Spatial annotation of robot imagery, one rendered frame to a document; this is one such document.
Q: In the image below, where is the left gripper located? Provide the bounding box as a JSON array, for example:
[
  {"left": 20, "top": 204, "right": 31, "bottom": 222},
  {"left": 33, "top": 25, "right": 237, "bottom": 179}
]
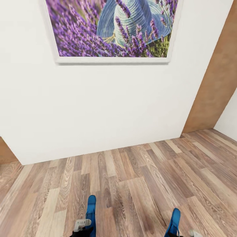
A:
[{"left": 70, "top": 226, "right": 93, "bottom": 237}]

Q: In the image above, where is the sandal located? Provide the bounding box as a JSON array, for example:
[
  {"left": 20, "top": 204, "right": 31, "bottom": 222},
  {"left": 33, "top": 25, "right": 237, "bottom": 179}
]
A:
[
  {"left": 85, "top": 195, "right": 96, "bottom": 237},
  {"left": 164, "top": 208, "right": 181, "bottom": 237}
]

